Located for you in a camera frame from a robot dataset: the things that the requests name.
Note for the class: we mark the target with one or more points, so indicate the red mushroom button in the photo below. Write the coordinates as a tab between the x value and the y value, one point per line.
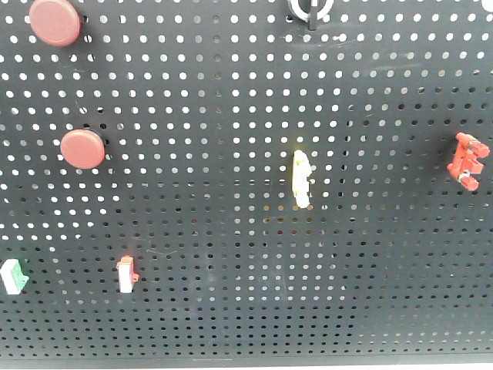
55	22
83	149

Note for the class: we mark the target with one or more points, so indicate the black silver rotary selector switch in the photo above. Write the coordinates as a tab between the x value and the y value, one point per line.
311	11

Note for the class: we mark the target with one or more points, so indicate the black perforated pegboard panel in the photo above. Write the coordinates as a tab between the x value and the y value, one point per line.
201	105

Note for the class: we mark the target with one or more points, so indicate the yellow toggle switch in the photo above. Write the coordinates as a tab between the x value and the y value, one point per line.
300	183

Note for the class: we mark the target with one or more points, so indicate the white red rocker switch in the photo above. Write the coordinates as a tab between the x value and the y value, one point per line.
127	276

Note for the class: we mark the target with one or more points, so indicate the red toggle switch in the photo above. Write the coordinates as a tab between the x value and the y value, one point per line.
465	163

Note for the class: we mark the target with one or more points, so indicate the white green rocker switch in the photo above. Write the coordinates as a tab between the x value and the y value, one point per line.
13	279

